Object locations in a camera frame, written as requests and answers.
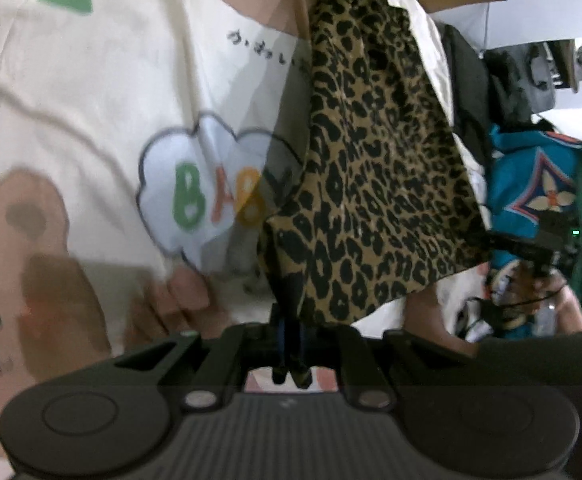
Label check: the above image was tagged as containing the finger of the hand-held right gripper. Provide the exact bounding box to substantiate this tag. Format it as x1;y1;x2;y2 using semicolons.
488;233;548;262

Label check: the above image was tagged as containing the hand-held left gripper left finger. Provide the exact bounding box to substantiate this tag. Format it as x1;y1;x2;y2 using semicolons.
112;306;288;412

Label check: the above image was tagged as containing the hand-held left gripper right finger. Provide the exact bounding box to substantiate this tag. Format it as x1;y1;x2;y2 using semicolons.
290;321;478;410

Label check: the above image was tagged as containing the leopard print garment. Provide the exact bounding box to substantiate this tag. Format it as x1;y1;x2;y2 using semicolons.
258;0;492;391

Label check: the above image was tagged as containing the person's right hand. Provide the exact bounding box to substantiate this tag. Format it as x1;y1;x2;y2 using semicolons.
505;264;582;336

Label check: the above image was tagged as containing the teal patterned cloth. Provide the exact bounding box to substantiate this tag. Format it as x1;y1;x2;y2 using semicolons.
486;125;582;333

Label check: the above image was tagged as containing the person's bare leg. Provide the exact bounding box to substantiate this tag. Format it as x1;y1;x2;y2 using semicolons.
405;289;476;358

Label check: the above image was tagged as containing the dark grey garment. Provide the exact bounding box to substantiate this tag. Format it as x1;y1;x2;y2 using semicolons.
483;50;538;126

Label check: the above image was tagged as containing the black sweater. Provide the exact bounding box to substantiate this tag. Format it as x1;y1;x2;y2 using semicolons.
441;24;494;166

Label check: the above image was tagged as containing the cream bear print blanket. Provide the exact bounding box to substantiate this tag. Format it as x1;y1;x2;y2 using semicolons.
0;0;486;473

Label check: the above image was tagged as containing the black cable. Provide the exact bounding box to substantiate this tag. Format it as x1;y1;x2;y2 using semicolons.
471;282;568;313

